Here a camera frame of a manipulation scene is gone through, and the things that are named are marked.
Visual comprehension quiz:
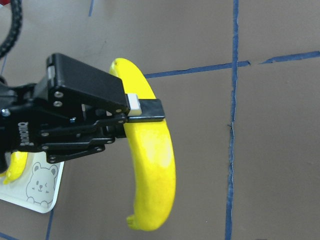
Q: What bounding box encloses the yellow banana basket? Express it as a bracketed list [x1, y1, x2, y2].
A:
[108, 57, 177, 231]

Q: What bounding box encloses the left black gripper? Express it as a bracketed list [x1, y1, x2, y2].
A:
[0, 53, 165, 172]

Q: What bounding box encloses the black braided cable left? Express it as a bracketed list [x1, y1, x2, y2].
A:
[0, 0, 23, 60]

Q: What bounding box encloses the white bear print tray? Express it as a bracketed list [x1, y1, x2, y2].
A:
[0, 152, 64, 214]

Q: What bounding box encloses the lime yellow banana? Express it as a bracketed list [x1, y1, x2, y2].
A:
[0, 151, 28, 185]

